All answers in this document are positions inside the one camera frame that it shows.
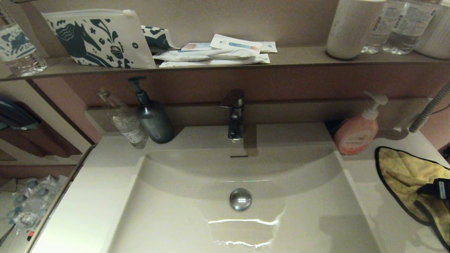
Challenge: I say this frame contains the yellow cloth with black trim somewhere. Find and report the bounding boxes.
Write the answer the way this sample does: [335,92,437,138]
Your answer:
[374,146,450,251]

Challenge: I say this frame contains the chrome faucet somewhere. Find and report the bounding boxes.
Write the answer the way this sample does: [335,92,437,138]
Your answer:
[220,89,246,143]

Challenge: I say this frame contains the white sink basin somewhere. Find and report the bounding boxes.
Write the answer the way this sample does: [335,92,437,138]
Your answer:
[102,146,382,253]

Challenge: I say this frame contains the pink soap pump bottle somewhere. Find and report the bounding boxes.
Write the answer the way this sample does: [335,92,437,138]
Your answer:
[333,92,389,155]

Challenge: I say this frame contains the plain white ceramic cup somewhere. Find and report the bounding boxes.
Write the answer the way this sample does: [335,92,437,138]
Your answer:
[413,2,450,59]

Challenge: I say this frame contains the clear water bottle white label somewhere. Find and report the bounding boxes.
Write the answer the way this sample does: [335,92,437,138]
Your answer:
[361,0,397,54]
[382,0,440,55]

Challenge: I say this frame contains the speckled white ceramic cup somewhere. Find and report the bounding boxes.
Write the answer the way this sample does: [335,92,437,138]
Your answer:
[326,0,386,60]

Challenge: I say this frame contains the chrome drain stopper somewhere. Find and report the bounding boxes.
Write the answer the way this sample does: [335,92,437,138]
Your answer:
[230,188,252,212]

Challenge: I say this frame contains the white sachet with blue stripe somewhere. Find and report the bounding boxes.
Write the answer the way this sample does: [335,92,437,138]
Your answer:
[210,34,262,56]

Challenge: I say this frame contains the flat white packet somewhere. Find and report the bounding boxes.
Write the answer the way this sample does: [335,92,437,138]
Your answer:
[159,54,270,68]

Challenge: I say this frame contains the long white tube packet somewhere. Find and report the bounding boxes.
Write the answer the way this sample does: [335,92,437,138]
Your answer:
[154,49,255,62]

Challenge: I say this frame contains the white sachet with orange print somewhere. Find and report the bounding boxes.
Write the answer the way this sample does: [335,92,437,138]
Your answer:
[182,42,215,52]

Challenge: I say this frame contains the dark grey pump bottle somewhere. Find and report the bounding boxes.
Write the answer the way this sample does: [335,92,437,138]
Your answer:
[127,76,174,144]

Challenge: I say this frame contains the uncapped clear plastic bottle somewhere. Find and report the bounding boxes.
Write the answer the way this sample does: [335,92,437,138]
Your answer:
[97,89,149,149]

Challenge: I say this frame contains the small horse print pouch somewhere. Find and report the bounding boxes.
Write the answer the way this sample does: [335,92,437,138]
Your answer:
[141,25,180,55]

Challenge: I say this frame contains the large horse print pouch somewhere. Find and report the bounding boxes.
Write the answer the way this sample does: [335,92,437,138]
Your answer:
[41,9,157,69]

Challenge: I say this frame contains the shrink-wrapped water bottle pack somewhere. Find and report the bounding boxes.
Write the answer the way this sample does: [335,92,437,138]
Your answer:
[0,175,69,243]

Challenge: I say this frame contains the dark grey slipper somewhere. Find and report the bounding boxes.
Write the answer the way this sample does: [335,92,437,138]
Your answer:
[0,98,41,131]

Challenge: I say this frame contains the water bottle blue animal label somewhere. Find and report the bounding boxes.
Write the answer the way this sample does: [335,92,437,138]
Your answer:
[0,5,47,77]

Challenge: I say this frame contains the grey corrugated hose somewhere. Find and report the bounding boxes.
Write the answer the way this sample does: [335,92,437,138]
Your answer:
[409,82,450,133]

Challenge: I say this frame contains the brown wall shelf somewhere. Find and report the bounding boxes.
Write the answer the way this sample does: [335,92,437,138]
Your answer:
[0,46,450,82]

